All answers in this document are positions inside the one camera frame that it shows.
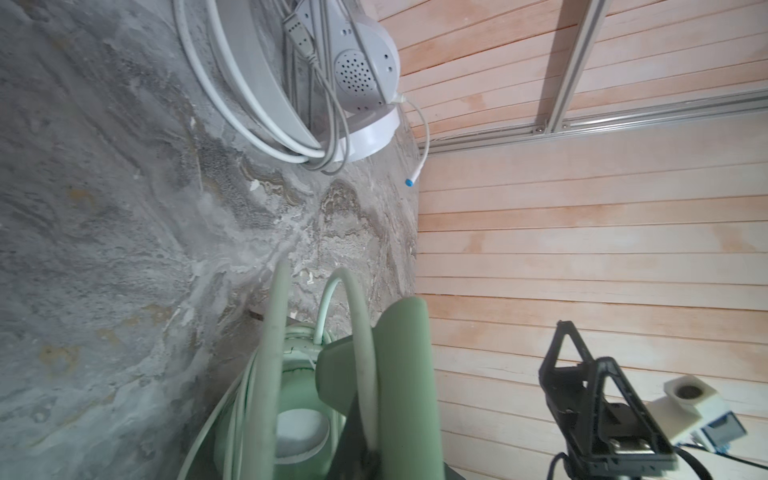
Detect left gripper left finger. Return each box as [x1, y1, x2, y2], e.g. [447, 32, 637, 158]
[325, 397, 381, 480]

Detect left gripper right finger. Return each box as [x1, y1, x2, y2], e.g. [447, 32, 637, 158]
[444, 463, 465, 480]

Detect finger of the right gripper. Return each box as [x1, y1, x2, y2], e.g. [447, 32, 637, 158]
[539, 321, 678, 471]

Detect green headphones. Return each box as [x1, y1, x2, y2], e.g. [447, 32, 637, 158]
[201, 262, 444, 479]

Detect white headphones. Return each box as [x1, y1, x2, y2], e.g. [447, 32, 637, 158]
[172, 1, 401, 176]

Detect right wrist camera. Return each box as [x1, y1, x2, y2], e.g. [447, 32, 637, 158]
[646, 375, 748, 454]

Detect aluminium frame bar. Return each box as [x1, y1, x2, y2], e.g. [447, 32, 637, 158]
[403, 1, 767, 152]

